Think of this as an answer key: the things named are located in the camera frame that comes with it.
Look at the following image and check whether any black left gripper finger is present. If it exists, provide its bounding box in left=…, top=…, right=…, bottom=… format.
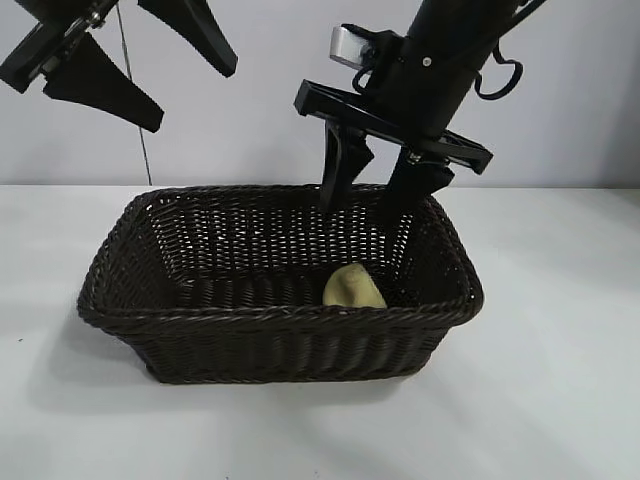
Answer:
left=43, top=32, right=165, bottom=135
left=137, top=0, right=237, bottom=79

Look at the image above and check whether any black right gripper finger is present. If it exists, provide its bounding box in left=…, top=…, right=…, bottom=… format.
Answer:
left=319, top=121, right=376, bottom=212
left=383, top=151, right=456, bottom=229

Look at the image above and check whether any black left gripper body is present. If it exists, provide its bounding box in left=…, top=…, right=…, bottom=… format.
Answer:
left=0, top=0, right=120, bottom=95

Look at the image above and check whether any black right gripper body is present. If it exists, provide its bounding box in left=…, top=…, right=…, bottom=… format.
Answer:
left=293, top=37, right=495, bottom=176

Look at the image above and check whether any pale yellow egg yolk pastry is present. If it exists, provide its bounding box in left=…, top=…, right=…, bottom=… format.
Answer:
left=322, top=263, right=389, bottom=308

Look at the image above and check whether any dark brown wicker basket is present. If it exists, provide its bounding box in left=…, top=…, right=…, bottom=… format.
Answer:
left=76, top=183, right=485, bottom=385

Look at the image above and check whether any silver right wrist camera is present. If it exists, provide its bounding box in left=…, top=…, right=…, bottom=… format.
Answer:
left=329, top=22, right=406, bottom=94

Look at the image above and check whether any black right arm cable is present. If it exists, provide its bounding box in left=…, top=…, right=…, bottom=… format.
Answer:
left=472, top=0, right=544, bottom=101

